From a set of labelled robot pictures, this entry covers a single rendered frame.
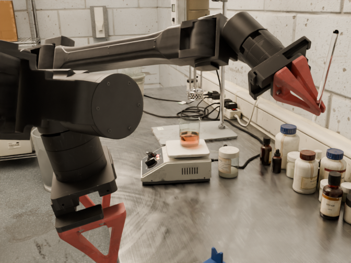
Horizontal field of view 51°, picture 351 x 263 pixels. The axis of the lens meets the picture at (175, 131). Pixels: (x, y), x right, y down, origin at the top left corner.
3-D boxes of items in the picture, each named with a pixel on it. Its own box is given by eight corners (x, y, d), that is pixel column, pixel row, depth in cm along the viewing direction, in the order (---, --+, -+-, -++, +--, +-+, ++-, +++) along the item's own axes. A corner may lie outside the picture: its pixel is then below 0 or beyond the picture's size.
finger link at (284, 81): (304, 133, 53) (264, 90, 58) (344, 106, 54) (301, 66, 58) (309, 110, 48) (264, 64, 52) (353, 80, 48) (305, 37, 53)
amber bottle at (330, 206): (320, 208, 91) (326, 168, 88) (340, 212, 89) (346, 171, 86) (318, 217, 88) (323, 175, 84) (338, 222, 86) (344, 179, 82)
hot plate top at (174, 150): (167, 158, 102) (167, 155, 102) (165, 143, 114) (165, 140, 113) (210, 156, 103) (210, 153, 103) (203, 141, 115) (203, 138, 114)
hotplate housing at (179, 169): (141, 186, 104) (139, 160, 101) (141, 167, 116) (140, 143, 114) (219, 182, 106) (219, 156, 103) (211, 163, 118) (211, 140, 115)
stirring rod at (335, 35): (336, 27, 38) (314, 118, 55) (331, 30, 38) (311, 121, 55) (340, 30, 37) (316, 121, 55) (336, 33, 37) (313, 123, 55)
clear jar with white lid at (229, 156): (226, 168, 114) (226, 144, 111) (242, 174, 110) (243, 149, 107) (213, 175, 110) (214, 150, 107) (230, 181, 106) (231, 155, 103)
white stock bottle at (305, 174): (287, 188, 101) (291, 151, 98) (301, 182, 105) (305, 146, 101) (306, 196, 97) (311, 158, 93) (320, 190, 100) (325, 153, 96)
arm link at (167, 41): (32, 85, 81) (37, 37, 82) (53, 91, 86) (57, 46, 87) (212, 67, 59) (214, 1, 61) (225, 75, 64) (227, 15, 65)
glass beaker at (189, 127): (183, 152, 105) (183, 123, 102) (175, 144, 111) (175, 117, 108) (206, 148, 108) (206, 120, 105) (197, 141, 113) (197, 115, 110)
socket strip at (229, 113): (229, 119, 161) (230, 110, 159) (200, 98, 197) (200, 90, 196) (241, 118, 162) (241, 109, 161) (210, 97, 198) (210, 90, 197)
